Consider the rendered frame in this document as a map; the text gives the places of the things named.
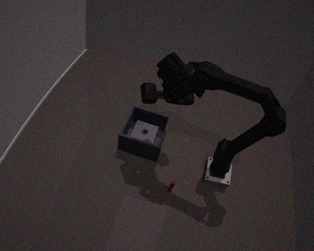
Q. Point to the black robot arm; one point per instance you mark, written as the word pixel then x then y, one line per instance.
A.
pixel 210 76

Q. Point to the dark red peg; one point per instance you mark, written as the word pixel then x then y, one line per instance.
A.
pixel 171 186

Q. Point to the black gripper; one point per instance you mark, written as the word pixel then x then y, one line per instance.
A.
pixel 149 95

